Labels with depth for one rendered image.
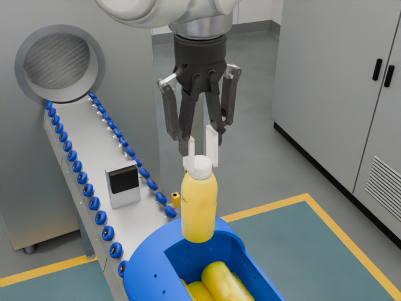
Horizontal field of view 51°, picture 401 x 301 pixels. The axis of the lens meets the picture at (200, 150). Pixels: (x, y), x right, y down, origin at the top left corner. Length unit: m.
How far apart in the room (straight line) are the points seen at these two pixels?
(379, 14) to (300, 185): 1.25
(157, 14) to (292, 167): 2.88
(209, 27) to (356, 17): 2.08
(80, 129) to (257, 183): 1.53
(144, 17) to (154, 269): 0.60
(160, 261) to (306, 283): 1.64
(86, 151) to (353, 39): 1.66
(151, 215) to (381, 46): 1.60
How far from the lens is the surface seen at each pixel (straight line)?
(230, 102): 0.67
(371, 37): 2.53
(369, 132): 2.65
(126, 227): 1.35
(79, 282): 2.46
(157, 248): 0.88
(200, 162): 0.71
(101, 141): 1.76
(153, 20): 0.37
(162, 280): 0.85
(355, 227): 2.82
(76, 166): 1.57
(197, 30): 0.56
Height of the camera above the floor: 1.87
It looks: 34 degrees down
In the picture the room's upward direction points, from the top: straight up
